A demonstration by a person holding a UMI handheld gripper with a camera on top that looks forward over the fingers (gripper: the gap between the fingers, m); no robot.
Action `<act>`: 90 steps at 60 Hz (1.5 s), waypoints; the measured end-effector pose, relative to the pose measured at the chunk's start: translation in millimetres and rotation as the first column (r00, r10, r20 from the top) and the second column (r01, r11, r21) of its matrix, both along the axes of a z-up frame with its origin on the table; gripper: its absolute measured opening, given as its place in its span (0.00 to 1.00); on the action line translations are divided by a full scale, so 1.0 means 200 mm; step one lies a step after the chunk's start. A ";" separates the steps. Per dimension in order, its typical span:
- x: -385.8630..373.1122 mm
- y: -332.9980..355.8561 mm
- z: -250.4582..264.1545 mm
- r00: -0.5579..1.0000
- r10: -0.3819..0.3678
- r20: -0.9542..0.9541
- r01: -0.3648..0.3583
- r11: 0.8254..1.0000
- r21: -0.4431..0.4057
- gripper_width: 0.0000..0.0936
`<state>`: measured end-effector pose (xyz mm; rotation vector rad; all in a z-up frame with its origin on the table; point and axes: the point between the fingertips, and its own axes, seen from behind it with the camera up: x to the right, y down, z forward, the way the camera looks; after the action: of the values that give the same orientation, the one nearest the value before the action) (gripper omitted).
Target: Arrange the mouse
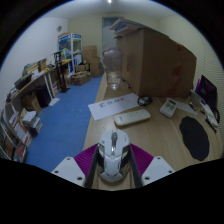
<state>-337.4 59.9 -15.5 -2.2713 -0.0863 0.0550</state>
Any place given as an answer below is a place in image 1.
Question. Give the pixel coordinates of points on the white and grey computer mouse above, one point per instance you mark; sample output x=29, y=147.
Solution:
x=114, y=156

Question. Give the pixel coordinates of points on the large brown cardboard box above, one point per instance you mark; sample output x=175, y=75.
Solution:
x=156, y=63

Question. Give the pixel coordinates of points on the round wall clock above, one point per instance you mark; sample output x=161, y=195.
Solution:
x=59, y=28

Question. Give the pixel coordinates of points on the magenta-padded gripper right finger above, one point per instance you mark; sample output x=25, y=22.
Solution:
x=145, y=160

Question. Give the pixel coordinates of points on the stacked cardboard boxes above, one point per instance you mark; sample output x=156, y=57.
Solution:
x=91, y=60

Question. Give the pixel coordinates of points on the black scalloped mouse pad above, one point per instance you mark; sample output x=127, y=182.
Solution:
x=195, y=138

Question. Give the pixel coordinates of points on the white paper sheet with writing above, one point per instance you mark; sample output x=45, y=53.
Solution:
x=110, y=106

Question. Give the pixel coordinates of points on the black pen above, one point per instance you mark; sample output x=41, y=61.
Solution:
x=211, y=125

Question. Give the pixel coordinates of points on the grey door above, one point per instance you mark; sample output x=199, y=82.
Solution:
x=108, y=30

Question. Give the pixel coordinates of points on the dark computer monitor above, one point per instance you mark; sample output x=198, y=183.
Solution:
x=208, y=91

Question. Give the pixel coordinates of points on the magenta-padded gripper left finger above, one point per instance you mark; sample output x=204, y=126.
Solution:
x=85, y=160

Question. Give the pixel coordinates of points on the glass-front display cabinet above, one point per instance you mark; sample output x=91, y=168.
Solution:
x=70, y=46

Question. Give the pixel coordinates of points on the white remote with display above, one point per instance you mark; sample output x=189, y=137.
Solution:
x=168, y=107

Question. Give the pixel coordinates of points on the open cardboard box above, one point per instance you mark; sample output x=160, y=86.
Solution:
x=80, y=78

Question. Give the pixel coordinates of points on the cardboard box under desk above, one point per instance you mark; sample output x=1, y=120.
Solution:
x=31, y=101

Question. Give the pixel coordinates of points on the wooden side desk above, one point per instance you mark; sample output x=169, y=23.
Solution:
x=33, y=80

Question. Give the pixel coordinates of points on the black floor stand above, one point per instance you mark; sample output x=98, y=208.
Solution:
x=62, y=73

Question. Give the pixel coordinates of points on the clear plastic jar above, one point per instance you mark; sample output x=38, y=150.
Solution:
x=112, y=68

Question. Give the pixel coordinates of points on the shelf unit with books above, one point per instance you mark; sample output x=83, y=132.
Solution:
x=16, y=133

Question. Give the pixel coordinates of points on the black computer tower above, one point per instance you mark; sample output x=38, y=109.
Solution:
x=44, y=96

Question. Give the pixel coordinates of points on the cream remote control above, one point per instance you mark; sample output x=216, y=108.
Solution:
x=132, y=117

